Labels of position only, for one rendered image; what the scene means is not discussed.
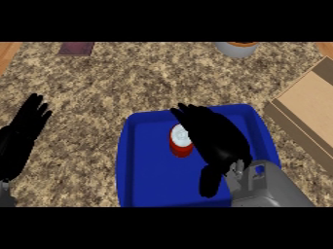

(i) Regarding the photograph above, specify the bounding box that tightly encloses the red can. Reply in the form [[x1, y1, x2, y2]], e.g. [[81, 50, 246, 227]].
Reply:
[[168, 124, 194, 159]]

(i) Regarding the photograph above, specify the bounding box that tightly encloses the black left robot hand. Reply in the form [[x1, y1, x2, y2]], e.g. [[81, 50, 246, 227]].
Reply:
[[0, 92, 54, 183]]

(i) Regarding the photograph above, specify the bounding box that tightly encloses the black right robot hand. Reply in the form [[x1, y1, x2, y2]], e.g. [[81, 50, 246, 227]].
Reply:
[[169, 102, 253, 198]]

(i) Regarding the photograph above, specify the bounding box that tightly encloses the blue plastic tray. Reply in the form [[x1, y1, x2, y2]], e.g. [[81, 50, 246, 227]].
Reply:
[[115, 103, 283, 208]]

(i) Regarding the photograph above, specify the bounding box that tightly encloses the dark purple flat object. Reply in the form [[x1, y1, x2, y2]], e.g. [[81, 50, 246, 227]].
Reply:
[[56, 42, 95, 57]]

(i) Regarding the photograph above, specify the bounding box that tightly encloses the brown cardboard box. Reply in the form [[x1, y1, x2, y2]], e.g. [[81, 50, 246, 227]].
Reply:
[[262, 55, 333, 193]]

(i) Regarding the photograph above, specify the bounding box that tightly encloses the grey pot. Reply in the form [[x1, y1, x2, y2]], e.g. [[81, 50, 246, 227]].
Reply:
[[214, 42, 261, 59]]

